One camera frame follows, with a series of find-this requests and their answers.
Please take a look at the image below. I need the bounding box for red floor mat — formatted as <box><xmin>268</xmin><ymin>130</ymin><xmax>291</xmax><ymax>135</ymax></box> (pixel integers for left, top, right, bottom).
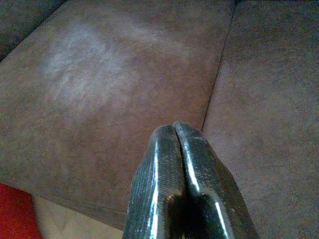
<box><xmin>0</xmin><ymin>183</ymin><xmax>43</xmax><ymax>239</ymax></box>

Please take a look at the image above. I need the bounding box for brown fabric sofa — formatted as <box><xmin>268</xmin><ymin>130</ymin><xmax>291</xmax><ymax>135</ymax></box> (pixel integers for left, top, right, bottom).
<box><xmin>0</xmin><ymin>0</ymin><xmax>319</xmax><ymax>239</ymax></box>

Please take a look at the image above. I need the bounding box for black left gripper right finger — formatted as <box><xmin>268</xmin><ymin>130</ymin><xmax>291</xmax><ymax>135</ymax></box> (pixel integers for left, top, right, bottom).
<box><xmin>173</xmin><ymin>120</ymin><xmax>260</xmax><ymax>239</ymax></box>

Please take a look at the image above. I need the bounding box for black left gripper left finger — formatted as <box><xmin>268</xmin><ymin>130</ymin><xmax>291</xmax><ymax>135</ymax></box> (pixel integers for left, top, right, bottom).
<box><xmin>123</xmin><ymin>124</ymin><xmax>186</xmax><ymax>239</ymax></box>

